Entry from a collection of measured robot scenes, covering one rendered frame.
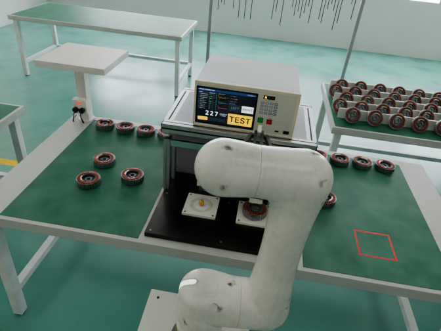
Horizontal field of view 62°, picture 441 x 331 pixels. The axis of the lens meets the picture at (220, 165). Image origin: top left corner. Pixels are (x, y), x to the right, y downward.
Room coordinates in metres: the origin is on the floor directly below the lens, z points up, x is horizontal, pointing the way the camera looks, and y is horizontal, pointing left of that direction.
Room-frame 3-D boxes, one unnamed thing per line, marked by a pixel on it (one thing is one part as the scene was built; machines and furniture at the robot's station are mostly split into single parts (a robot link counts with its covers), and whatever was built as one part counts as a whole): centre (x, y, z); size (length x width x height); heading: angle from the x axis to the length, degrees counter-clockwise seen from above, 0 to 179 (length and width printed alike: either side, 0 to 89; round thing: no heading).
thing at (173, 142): (1.41, -0.06, 1.03); 0.62 x 0.01 x 0.03; 85
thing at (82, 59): (1.97, 0.80, 0.98); 0.37 x 0.35 x 0.46; 85
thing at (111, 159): (1.62, 0.61, 0.77); 0.11 x 0.11 x 0.04
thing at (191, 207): (1.32, 0.07, 0.78); 0.15 x 0.15 x 0.01; 85
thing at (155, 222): (1.32, -0.05, 0.76); 0.64 x 0.47 x 0.02; 85
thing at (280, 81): (1.63, -0.09, 1.22); 0.44 x 0.39 x 0.20; 85
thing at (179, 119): (1.63, -0.08, 1.09); 0.68 x 0.44 x 0.05; 85
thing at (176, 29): (4.82, 1.59, 0.38); 2.10 x 0.90 x 0.75; 85
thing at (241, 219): (1.30, -0.17, 0.78); 0.15 x 0.15 x 0.01; 85
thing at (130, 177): (1.50, 0.43, 0.77); 0.11 x 0.11 x 0.04
